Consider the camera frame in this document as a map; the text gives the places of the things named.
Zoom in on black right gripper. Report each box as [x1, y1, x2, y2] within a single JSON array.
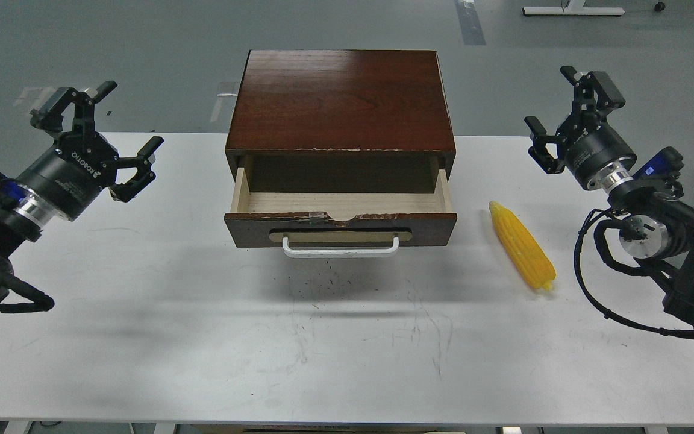
[[524, 66, 636, 192]]

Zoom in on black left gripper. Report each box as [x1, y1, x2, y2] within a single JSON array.
[[17, 81, 164, 222]]

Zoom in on yellow toy corn cob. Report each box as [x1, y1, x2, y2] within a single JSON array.
[[488, 201, 557, 291]]

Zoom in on wooden drawer with white handle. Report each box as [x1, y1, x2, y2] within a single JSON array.
[[224, 169, 457, 251]]

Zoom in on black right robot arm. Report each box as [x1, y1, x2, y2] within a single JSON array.
[[525, 66, 694, 339]]

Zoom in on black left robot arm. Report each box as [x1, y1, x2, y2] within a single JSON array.
[[0, 81, 164, 314]]

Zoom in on white stand base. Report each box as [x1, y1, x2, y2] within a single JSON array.
[[522, 1, 625, 17]]

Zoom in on dark wooden cabinet box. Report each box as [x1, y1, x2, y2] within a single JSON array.
[[224, 49, 455, 174]]

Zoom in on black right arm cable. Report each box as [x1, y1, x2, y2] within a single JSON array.
[[574, 208, 694, 341]]

